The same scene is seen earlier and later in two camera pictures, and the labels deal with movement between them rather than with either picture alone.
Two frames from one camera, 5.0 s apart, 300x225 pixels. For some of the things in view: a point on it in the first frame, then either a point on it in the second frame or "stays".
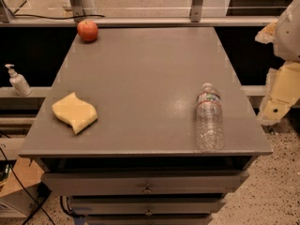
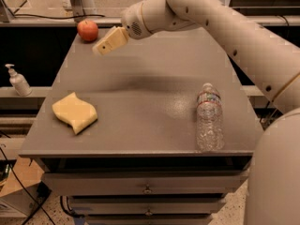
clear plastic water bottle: (210, 134) stays
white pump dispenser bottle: (19, 82) stays
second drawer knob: (148, 213) stays
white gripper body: (289, 35) → (132, 21)
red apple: (87, 31) stays
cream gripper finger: (282, 92) → (115, 39)
